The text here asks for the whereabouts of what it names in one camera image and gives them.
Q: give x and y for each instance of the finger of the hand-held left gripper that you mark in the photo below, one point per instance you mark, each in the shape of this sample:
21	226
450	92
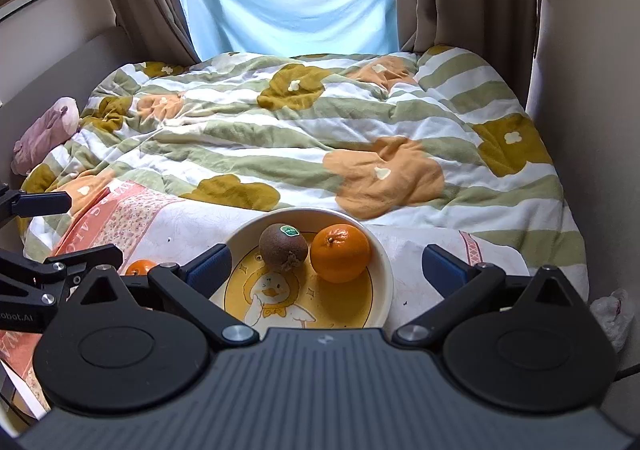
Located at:
87	257
42	203

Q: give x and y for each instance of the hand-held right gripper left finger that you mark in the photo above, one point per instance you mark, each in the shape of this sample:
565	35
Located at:
216	264

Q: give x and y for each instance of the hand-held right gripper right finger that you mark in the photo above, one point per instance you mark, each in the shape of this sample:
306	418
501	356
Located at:
442	270

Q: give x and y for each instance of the orange mandarin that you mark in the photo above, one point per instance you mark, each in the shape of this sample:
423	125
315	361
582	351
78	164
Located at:
141	268
340	254

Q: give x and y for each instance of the cream duck print bowl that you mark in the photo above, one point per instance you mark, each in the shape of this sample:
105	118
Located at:
350	301

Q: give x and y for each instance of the white pink-bordered cloth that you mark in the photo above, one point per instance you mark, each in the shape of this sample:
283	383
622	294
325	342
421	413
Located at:
190	225

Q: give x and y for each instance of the brown kiwi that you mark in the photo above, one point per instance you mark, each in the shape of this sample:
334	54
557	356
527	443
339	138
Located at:
282	247

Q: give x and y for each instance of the pink plush toy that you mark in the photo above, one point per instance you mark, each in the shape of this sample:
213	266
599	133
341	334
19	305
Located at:
42	133

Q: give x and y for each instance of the grey headboard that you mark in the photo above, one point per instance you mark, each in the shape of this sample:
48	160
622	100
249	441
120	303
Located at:
45	80

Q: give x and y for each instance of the floral striped blanket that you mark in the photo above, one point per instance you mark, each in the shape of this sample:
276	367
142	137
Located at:
300	130

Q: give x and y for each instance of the white plastic bag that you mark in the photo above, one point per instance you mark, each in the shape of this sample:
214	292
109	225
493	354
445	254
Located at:
612	317

